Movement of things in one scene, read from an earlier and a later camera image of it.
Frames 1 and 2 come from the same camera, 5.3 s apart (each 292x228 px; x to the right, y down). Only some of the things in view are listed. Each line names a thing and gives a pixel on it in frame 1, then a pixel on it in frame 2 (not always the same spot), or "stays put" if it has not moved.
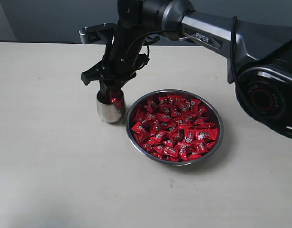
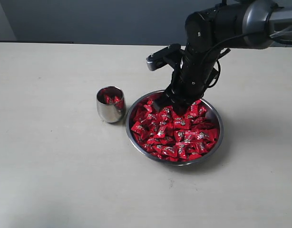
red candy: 206,134 stays put
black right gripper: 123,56 -> 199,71
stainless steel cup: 111,105 stays put
